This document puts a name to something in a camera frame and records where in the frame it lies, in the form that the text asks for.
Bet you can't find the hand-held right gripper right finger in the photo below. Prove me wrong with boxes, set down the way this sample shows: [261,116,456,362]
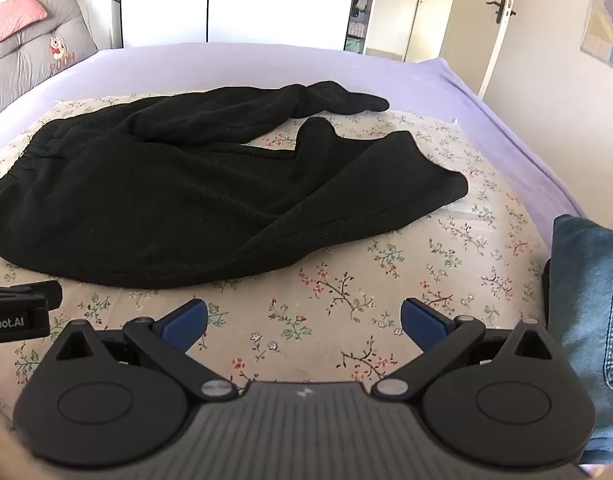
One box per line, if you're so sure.
[370,297,555,402]

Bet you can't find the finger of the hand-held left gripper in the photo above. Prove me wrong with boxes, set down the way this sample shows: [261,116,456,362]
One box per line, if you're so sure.
[0,281,64,308]

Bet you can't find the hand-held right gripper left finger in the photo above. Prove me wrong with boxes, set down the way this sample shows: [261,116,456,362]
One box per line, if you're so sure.
[55,298,238,404]

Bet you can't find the black pants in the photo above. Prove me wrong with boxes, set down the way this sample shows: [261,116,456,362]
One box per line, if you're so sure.
[0,80,470,290]

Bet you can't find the floral mat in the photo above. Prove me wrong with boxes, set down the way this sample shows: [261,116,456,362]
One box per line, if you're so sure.
[0,92,562,411]

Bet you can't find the blue denim jeans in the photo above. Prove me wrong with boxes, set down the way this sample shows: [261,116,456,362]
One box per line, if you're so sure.
[541,214,613,471]

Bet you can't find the grey tufted cushion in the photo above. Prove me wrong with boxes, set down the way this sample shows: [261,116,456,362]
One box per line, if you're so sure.
[0,0,100,123]

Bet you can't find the purple bed sheet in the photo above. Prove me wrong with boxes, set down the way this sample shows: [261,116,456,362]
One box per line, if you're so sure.
[0,42,587,223]

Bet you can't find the pink striped pillow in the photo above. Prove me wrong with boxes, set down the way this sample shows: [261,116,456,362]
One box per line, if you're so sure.
[0,0,50,52]

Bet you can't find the open shelf with clothes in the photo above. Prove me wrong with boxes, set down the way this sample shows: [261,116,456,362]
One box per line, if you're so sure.
[343,0,381,54]

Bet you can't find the white and blue wardrobe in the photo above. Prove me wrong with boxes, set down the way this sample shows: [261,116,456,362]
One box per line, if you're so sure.
[109,0,360,52]

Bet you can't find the white door with dark handle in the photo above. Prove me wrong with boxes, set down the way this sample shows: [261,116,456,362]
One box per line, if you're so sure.
[439,0,520,102]

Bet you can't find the cream door with silver handle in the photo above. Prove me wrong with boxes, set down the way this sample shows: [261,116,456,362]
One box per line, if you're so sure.
[365,0,432,58]

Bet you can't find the dark door handle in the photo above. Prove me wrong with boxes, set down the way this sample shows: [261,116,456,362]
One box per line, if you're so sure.
[485,0,515,27]

